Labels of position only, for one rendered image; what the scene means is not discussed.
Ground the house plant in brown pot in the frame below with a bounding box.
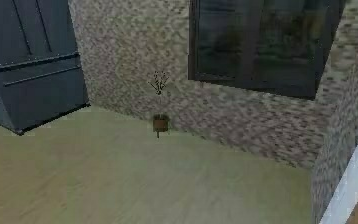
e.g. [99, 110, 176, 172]
[148, 70, 171, 139]

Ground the dark framed window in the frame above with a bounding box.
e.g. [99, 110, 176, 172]
[187, 0, 347, 101]

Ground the dark blue-grey cupboard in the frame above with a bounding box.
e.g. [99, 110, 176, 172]
[0, 0, 91, 136]

